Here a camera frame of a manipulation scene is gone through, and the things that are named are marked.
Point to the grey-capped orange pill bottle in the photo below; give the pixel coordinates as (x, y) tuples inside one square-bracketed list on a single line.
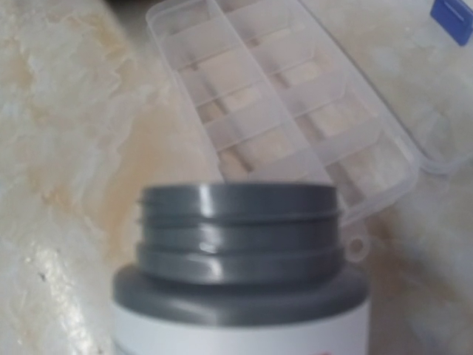
[(240, 268)]

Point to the clear plastic pill organizer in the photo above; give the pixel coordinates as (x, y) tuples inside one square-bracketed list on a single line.
[(276, 98)]

